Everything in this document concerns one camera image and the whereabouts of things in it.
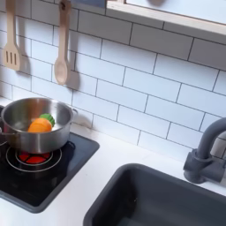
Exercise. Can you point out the wooden window ledge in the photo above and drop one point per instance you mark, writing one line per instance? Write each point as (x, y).
(176, 16)

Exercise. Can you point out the steel pot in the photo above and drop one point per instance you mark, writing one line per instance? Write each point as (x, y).
(38, 140)

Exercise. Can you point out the orange toy carrot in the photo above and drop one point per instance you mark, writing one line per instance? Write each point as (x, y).
(39, 126)

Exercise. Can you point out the slotted wooden spatula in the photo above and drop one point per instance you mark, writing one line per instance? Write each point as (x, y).
(11, 56)

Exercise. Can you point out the black stove top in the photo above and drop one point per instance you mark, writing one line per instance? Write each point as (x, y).
(70, 153)

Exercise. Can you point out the dark grey tap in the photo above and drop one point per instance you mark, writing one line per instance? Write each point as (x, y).
(203, 159)

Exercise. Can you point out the red stove burner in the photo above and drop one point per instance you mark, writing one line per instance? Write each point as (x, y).
(33, 159)

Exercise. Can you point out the wooden spoon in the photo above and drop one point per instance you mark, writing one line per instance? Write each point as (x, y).
(62, 67)

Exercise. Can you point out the dark grey sink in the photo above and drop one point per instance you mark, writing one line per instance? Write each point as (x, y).
(164, 200)

